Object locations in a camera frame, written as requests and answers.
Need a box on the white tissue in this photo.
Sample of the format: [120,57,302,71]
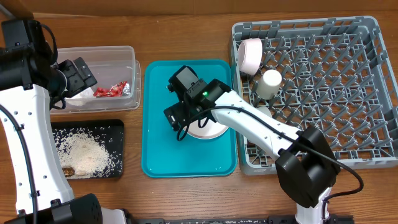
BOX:
[66,88,94,106]

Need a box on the red snack wrapper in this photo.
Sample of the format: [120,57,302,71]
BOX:
[93,81,131,98]

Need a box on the pink plate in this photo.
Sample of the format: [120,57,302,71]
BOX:
[188,120,229,139]

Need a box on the rice pile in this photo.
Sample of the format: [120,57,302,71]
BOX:
[53,128,123,179]

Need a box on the pink small bowl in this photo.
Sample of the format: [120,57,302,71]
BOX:
[238,38,262,75]

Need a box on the metal bowl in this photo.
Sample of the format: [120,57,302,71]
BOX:
[257,106,272,118]

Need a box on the white paper cup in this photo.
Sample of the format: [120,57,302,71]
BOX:
[256,70,282,100]

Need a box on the brown food piece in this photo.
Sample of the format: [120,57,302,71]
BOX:
[62,167,75,177]

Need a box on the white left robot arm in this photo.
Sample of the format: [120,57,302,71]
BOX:
[1,19,134,223]

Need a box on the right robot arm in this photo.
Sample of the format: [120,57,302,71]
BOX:
[164,65,340,223]

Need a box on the grey dishwasher rack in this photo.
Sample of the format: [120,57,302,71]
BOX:
[231,16,397,169]

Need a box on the clear plastic bin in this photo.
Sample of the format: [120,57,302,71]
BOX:
[50,45,141,114]

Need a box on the black tray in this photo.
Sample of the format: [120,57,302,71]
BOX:
[52,119,124,178]

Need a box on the teal plastic tray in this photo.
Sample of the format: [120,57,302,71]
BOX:
[141,59,238,178]

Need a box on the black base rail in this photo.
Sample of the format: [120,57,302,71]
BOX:
[126,207,355,224]

